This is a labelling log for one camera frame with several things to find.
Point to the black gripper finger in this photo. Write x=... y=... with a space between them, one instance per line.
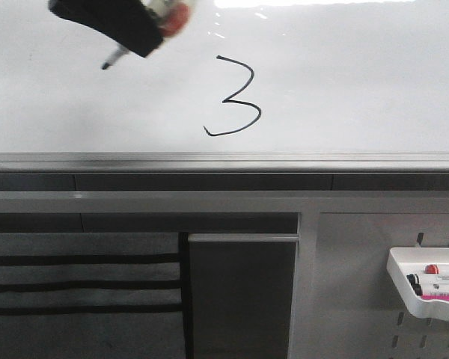
x=127 y=22

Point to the black tip whiteboard marker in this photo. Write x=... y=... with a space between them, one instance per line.
x=161 y=13

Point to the red round marker attachment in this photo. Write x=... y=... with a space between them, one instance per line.
x=176 y=20

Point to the grey fabric organizer black stripes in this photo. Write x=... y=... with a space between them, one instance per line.
x=95 y=295

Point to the grey metal support panel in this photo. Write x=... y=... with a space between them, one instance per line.
x=242 y=294

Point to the black cap marker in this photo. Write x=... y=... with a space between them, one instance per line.
x=429 y=284

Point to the red cap marker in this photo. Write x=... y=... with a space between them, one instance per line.
x=442 y=269

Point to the white plastic marker tray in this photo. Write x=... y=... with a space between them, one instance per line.
x=403 y=261

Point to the pink eraser in tray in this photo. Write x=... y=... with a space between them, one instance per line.
x=435 y=297

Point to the white whiteboard with aluminium frame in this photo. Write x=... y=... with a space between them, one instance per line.
x=245 y=86

